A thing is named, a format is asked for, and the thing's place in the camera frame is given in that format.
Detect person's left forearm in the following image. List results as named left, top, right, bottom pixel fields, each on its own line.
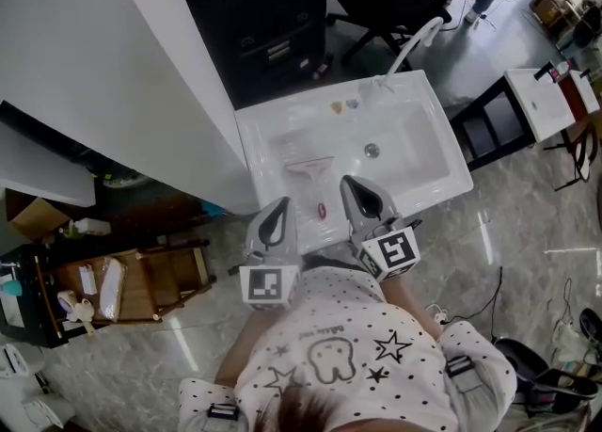
left=214, top=308, right=281, bottom=387

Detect red and white squeegee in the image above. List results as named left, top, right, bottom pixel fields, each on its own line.
left=284, top=155, right=336, bottom=220

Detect grey right shoulder strap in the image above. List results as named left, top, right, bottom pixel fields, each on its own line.
left=443, top=355, right=498, bottom=417

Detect white curved faucet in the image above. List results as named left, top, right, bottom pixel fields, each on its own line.
left=359, top=15, right=446, bottom=102

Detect person's black trousers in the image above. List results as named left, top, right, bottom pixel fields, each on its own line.
left=299, top=253, right=373, bottom=277

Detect person's spotted white shirt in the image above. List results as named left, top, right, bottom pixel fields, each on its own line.
left=177, top=265, right=518, bottom=432

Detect grey left shoulder strap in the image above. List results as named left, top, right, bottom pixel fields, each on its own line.
left=197, top=402, right=240, bottom=432

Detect white desk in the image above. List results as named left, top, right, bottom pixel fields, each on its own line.
left=0, top=120, right=99, bottom=209

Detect small white box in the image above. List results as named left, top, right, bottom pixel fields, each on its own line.
left=76, top=264, right=99, bottom=296

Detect cardboard box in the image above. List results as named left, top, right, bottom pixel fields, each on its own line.
left=7, top=194, right=72, bottom=244
left=528, top=0, right=573, bottom=29

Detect grey shoulder strap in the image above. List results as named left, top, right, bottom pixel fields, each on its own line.
left=443, top=355, right=498, bottom=417
left=197, top=402, right=240, bottom=432

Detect white ceramic teapot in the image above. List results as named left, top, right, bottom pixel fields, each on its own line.
left=71, top=297, right=98, bottom=328

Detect white paper sheet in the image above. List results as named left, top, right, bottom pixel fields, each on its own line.
left=0, top=296, right=25, bottom=328

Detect black drawer cabinet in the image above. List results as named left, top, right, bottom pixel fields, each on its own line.
left=165, top=0, right=331, bottom=111

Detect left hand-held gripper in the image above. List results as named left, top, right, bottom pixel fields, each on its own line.
left=228, top=195, right=303, bottom=312

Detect wooden trolley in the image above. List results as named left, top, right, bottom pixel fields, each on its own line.
left=35, top=239, right=217, bottom=341

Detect black basin tap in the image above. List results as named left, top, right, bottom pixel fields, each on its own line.
left=532, top=60, right=557, bottom=82

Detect white appliance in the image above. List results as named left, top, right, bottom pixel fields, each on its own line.
left=16, top=390, right=76, bottom=432

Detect white soap bottle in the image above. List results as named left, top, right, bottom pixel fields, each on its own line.
left=70, top=216, right=112, bottom=236

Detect narrow white basin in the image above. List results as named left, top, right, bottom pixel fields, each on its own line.
left=567, top=70, right=602, bottom=115

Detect black side table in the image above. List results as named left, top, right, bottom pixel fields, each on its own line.
left=0, top=244, right=63, bottom=350

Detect white power strip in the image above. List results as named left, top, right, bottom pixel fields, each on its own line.
left=424, top=304, right=449, bottom=327

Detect white sink basin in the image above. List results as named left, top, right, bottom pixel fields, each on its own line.
left=233, top=69, right=475, bottom=255

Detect person's right forearm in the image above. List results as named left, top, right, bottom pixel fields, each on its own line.
left=381, top=277, right=447, bottom=343

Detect black basin stand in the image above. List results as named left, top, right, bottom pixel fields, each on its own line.
left=448, top=74, right=538, bottom=173

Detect white oblong packet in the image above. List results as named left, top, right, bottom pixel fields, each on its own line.
left=97, top=256, right=128, bottom=324

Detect white tape roll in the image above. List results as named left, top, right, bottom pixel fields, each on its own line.
left=56, top=289, right=79, bottom=324

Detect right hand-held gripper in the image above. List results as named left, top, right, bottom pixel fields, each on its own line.
left=339, top=174, right=423, bottom=284

